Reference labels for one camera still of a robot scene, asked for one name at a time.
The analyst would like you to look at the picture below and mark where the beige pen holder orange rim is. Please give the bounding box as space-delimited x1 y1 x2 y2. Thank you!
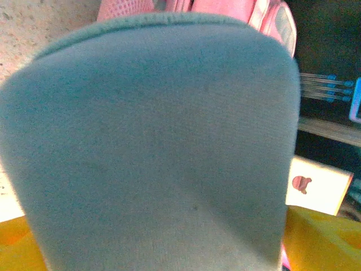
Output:
284 156 355 217

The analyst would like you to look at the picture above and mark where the pink backpack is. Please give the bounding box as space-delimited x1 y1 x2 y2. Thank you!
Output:
95 0 298 59

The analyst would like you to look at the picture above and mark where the grey glasses case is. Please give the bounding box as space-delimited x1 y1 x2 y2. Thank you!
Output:
0 12 301 271

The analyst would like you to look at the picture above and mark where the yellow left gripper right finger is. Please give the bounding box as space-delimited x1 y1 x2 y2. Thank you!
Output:
281 206 361 271

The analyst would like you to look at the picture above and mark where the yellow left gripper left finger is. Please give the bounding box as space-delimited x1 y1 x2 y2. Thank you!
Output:
0 216 47 271

